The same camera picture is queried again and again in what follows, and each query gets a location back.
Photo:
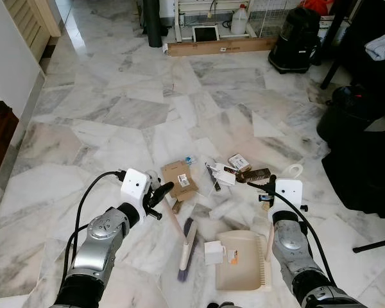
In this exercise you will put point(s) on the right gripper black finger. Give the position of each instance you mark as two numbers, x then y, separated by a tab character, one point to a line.
269	197

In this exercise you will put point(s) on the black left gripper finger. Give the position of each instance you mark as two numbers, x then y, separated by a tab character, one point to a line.
163	191

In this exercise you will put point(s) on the beige plastic dustpan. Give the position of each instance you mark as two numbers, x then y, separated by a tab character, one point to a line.
244	263

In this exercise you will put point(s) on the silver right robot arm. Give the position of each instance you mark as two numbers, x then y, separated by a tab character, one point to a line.
289	247

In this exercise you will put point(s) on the brown cardboard box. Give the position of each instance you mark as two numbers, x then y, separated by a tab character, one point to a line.
176	176

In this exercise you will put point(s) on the small brown wood piece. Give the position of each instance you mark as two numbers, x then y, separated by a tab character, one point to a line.
176	207

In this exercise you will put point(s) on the dark brown wrapper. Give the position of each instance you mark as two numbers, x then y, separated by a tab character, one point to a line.
256	174

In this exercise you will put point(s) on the small blue white wrapper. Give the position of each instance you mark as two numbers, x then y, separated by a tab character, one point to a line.
190	160

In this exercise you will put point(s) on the small printed brown box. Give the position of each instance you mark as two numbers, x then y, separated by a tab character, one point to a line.
239	162

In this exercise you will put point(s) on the white paper tags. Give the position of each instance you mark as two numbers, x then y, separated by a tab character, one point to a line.
226	175

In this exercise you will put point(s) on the dark flat strip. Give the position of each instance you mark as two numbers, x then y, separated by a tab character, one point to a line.
215	183

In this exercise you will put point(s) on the small white carton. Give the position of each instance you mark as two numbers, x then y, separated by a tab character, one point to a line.
213	253

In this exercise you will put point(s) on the large black fabric case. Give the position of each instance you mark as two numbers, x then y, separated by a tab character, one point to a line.
366	173

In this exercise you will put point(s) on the black stand leg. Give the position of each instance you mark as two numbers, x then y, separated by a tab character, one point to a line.
375	244

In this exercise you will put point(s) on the robot black right foot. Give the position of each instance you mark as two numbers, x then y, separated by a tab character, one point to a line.
221	305

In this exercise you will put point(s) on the long flat cardboard box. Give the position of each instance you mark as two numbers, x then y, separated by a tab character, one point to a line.
218	47

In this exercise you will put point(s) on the dark chair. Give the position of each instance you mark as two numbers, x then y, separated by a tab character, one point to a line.
372	74

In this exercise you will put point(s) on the black vacuum cleaner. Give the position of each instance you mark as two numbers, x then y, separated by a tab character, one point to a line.
295	38

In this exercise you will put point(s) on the white framed tablet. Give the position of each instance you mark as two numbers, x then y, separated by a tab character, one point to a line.
205	33

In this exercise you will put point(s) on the black slanted table leg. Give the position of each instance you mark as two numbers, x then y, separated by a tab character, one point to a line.
333	45

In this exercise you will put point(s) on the black upright cylinder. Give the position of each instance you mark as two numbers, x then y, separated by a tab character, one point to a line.
153	22

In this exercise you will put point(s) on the white metal rack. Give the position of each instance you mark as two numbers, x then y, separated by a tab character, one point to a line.
176	19

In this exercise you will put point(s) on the clear plastic jug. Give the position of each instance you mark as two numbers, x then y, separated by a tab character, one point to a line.
240	22

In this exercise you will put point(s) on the light blue folded cloth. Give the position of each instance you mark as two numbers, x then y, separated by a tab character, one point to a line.
382	46

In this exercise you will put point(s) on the red fabric item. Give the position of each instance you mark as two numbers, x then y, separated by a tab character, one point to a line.
316	6

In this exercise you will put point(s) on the wooden louvre door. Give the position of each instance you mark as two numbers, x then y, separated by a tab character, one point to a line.
29	25

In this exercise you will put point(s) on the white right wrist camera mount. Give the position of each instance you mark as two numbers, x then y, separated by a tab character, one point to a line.
289	192

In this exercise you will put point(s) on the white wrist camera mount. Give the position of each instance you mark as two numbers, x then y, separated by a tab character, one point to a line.
289	192
135	186

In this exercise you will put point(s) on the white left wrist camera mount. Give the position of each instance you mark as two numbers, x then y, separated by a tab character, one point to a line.
135	186

